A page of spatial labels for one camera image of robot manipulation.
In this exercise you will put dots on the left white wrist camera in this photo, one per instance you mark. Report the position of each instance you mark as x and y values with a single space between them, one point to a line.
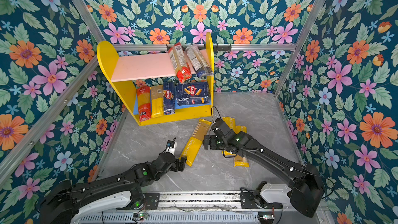
171 146

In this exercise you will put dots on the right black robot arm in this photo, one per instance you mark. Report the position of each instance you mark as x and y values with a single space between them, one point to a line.
302 186

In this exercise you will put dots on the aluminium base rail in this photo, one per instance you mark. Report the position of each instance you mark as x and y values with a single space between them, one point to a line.
192 200

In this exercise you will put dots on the clear blue white spaghetti bag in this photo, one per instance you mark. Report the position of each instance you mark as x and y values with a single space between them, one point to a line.
199 63

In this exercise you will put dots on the black bracket on back rail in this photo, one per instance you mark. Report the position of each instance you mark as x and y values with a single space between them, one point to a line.
216 47

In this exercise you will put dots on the yellow shelf unit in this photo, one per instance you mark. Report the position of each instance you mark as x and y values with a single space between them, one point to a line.
121 72

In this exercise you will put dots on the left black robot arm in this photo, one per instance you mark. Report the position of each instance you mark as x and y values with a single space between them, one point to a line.
66 203

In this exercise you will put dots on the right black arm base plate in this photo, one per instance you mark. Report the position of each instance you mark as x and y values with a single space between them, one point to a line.
249 200

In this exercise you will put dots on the white vented cable duct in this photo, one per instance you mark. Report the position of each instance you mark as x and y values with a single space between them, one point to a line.
171 218

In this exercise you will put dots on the blue Barilla spaghetti box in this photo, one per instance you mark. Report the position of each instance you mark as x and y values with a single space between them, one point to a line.
169 98

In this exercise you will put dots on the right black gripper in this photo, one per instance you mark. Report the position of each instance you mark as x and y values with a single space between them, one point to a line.
212 139

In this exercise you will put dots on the yellow spaghetti bag with barcode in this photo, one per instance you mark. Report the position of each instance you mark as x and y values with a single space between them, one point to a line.
157 105

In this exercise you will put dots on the red ended spaghetti bag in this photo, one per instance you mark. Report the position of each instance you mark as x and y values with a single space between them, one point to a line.
179 63

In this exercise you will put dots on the blue Barilla rigatoni bag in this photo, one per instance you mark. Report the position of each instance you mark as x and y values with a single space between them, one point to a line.
192 94

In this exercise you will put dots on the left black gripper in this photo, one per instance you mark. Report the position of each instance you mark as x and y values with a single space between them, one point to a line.
178 167

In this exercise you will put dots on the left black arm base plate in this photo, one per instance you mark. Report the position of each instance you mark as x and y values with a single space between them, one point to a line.
149 202

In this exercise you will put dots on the yellow pastatime bag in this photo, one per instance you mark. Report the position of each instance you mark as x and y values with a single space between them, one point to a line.
195 141
240 161
231 123

